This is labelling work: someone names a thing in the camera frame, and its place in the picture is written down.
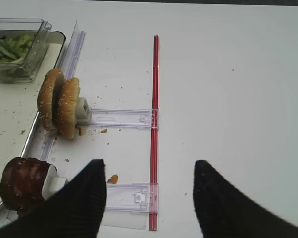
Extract right sesame top bun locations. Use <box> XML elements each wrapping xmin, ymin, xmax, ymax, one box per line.
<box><xmin>56</xmin><ymin>77</ymin><xmax>80</xmax><ymax>139</ymax></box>

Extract silver metal tray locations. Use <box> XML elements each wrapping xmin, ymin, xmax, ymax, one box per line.
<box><xmin>0</xmin><ymin>31</ymin><xmax>66</xmax><ymax>209</ymax></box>

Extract sesame bun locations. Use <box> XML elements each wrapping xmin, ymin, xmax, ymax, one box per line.
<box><xmin>37</xmin><ymin>69</ymin><xmax>65</xmax><ymax>134</ymax></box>
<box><xmin>56</xmin><ymin>77</ymin><xmax>80</xmax><ymax>139</ymax></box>

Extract clear plastic container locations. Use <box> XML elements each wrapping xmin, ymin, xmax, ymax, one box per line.
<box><xmin>0</xmin><ymin>18</ymin><xmax>52</xmax><ymax>83</ymax></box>

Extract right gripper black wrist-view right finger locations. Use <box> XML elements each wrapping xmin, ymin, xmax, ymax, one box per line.
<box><xmin>193</xmin><ymin>160</ymin><xmax>298</xmax><ymax>238</ymax></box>

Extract left sesame top bun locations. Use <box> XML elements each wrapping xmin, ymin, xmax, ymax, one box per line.
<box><xmin>37</xmin><ymin>69</ymin><xmax>65</xmax><ymax>134</ymax></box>

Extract clear pusher track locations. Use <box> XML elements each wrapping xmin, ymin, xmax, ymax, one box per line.
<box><xmin>105</xmin><ymin>183</ymin><xmax>159</xmax><ymax>214</ymax></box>
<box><xmin>87</xmin><ymin>109</ymin><xmax>159</xmax><ymax>129</ymax></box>

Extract white bun pusher block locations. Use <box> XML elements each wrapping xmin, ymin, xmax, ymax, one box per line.
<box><xmin>75</xmin><ymin>97</ymin><xmax>91</xmax><ymax>124</ymax></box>

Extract white patty pusher block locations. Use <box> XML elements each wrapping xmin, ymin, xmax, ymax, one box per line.
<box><xmin>42</xmin><ymin>165</ymin><xmax>68</xmax><ymax>200</ymax></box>

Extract right red rail strip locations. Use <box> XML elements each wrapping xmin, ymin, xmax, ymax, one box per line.
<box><xmin>149</xmin><ymin>35</ymin><xmax>159</xmax><ymax>231</ymax></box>

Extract right lower clear pusher track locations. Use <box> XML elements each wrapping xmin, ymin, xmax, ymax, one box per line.
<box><xmin>105</xmin><ymin>183</ymin><xmax>159</xmax><ymax>214</ymax></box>

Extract right upper clear pusher track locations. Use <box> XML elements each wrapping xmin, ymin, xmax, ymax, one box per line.
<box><xmin>87</xmin><ymin>109</ymin><xmax>159</xmax><ymax>129</ymax></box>

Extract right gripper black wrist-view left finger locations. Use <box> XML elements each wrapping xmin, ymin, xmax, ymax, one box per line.
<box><xmin>0</xmin><ymin>159</ymin><xmax>107</xmax><ymax>238</ymax></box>

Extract right clear long rail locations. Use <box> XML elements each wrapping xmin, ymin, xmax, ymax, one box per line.
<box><xmin>41</xmin><ymin>21</ymin><xmax>86</xmax><ymax>161</ymax></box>

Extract green lettuce leaves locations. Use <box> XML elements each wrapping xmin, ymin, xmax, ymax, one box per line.
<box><xmin>0</xmin><ymin>33</ymin><xmax>34</xmax><ymax>63</ymax></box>

